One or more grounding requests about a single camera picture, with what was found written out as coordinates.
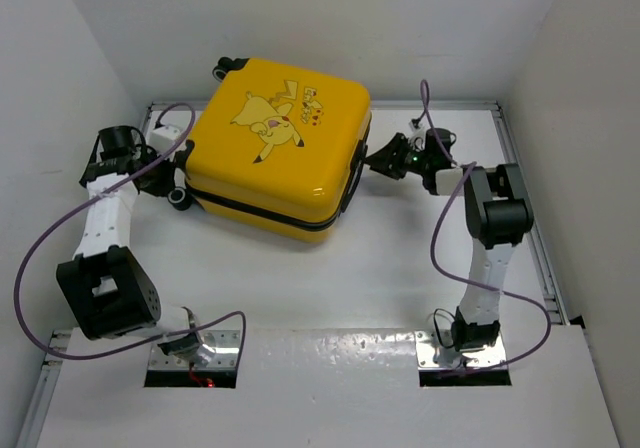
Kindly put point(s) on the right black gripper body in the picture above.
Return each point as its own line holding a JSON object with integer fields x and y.
{"x": 417, "y": 162}

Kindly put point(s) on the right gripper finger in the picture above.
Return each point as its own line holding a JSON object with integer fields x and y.
{"x": 391, "y": 174}
{"x": 388, "y": 158}

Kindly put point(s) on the yellow suitcase with grey lining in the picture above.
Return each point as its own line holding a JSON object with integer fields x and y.
{"x": 278, "y": 147}

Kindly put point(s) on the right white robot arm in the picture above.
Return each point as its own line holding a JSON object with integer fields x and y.
{"x": 498, "y": 215}

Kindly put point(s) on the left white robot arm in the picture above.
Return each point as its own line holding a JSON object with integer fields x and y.
{"x": 107, "y": 289}

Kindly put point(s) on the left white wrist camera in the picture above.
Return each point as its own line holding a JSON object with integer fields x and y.
{"x": 162, "y": 138}

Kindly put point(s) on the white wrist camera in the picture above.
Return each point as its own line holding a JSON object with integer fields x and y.
{"x": 162, "y": 138}
{"x": 418, "y": 135}

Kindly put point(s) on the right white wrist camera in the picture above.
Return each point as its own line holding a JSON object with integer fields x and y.
{"x": 418, "y": 135}

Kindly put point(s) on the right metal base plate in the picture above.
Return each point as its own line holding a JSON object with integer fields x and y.
{"x": 432, "y": 357}

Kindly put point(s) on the metal base plate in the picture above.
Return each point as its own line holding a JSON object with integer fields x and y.
{"x": 208, "y": 350}
{"x": 432, "y": 357}

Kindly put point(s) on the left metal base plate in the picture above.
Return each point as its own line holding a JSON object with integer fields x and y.
{"x": 208, "y": 350}

